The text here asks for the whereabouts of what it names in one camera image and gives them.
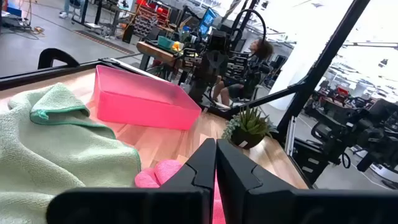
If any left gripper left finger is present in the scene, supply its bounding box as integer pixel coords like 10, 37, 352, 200
45, 138, 217, 224

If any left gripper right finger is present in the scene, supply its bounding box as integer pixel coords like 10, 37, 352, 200
216, 139, 398, 224

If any pink microfiber towel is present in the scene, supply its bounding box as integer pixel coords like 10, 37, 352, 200
134, 159, 227, 224

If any pink plastic bin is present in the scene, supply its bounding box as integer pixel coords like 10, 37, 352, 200
92, 64, 202, 131

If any green microfiber towel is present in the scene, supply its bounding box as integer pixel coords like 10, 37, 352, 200
0, 82, 142, 224

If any potted succulent plant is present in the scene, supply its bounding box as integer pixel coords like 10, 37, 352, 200
222, 105, 274, 150

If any wooden workbench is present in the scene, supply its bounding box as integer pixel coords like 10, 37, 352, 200
136, 40, 187, 72

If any person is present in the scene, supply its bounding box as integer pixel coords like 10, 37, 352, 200
58, 0, 81, 19
213, 39, 274, 106

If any teal storage tub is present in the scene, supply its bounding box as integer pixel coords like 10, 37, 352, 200
157, 35, 175, 50

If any blue-lit computer monitor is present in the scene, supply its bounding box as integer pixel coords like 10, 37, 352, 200
198, 7, 218, 37

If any red parts bin rack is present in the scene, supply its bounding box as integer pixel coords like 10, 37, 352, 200
132, 0, 172, 38

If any black aluminium table frame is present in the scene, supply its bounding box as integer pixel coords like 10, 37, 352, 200
0, 0, 373, 187

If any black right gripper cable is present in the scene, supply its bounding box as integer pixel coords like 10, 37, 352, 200
229, 8, 268, 60

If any black arched frame bracket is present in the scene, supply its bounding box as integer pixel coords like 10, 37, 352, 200
37, 47, 81, 70

